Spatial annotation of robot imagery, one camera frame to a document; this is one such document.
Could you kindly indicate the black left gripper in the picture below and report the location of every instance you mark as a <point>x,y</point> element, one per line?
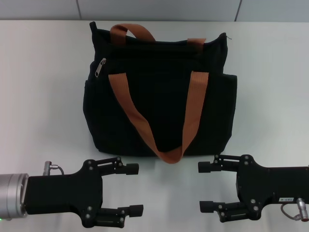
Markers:
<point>62,193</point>

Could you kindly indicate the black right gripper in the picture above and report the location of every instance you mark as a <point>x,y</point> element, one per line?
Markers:
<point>270,183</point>

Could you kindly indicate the silver zipper pull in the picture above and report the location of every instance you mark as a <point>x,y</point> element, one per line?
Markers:
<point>99,68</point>

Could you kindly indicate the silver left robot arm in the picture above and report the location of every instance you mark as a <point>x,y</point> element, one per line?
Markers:
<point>12,195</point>

